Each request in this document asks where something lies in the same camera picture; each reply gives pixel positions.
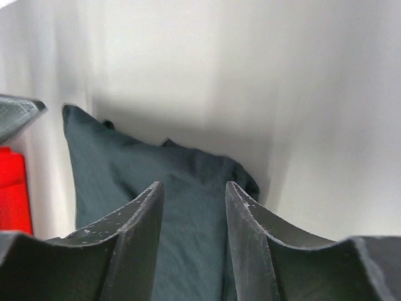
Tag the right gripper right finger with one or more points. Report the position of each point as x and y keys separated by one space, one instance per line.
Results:
x=274 y=260

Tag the red plastic bin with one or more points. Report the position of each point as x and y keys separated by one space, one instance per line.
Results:
x=15 y=206

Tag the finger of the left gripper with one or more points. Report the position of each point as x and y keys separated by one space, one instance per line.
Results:
x=18 y=112

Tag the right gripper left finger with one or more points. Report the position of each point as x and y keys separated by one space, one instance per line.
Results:
x=113 y=258

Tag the black t shirt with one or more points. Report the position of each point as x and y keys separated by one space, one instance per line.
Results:
x=110 y=169

